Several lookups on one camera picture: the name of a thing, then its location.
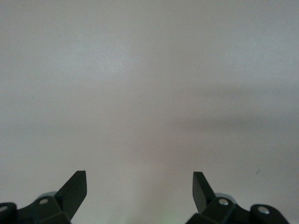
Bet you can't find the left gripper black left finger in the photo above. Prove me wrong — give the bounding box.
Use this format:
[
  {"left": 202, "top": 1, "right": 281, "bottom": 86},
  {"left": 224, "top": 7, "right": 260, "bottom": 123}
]
[{"left": 0, "top": 170, "right": 88, "bottom": 224}]

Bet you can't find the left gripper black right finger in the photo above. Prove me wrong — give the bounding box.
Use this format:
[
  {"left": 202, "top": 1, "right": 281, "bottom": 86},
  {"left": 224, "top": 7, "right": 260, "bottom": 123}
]
[{"left": 185, "top": 171, "right": 290, "bottom": 224}]

